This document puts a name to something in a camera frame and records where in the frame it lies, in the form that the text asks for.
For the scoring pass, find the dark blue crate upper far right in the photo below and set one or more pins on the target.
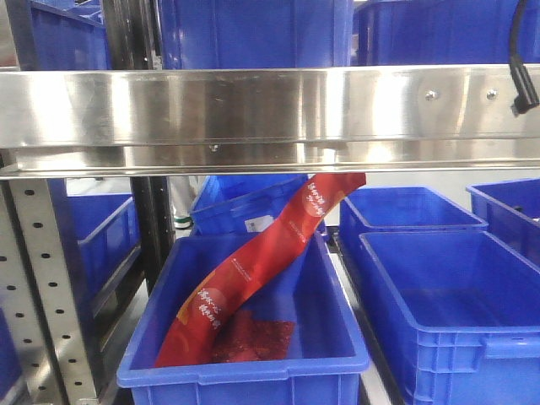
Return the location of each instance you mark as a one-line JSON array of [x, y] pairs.
[[432, 32]]

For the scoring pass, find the blue crate left shelf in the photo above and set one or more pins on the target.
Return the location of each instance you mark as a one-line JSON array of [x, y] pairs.
[[105, 234]]

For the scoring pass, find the stainless beam right shelf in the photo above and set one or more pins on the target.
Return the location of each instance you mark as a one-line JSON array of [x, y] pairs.
[[177, 122]]

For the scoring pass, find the perforated metal shelf post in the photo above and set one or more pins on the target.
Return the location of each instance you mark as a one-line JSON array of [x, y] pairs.
[[44, 294]]

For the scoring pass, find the red snack package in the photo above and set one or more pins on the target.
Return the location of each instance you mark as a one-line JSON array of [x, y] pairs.
[[245, 271]]

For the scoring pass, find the black shelf upright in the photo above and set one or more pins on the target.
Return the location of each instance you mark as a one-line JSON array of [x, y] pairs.
[[152, 201]]

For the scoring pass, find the dark blue crate upper far left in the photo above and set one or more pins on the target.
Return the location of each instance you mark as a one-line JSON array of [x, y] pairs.
[[70, 35]]

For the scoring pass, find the tilted blue crate back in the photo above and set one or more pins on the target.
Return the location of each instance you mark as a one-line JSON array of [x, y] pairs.
[[242, 203]]

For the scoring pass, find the dark blue crate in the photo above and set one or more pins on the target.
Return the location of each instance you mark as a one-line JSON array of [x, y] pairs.
[[255, 34], [70, 35], [432, 32]]

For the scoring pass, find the dark blue crate upper centre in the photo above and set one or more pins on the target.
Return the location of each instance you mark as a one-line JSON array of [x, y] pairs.
[[255, 34]]

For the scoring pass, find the blue crate with package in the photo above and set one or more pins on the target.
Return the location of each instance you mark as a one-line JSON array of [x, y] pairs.
[[296, 341]]

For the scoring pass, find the blue crate front right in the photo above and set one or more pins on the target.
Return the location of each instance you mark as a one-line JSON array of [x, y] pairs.
[[456, 315]]

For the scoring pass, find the blue crate back right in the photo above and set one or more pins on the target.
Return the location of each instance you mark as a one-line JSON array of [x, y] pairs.
[[400, 209]]

